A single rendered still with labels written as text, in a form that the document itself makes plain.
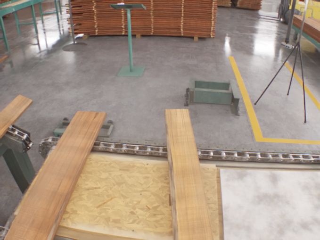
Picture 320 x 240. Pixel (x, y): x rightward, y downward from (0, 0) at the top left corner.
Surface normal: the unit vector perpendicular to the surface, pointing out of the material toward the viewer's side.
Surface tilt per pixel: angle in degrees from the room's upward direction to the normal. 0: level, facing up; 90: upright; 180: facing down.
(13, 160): 90
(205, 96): 90
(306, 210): 0
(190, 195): 0
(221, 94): 90
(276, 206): 0
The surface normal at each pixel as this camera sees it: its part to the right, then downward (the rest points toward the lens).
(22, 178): -0.11, 0.57
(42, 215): 0.00, -0.82
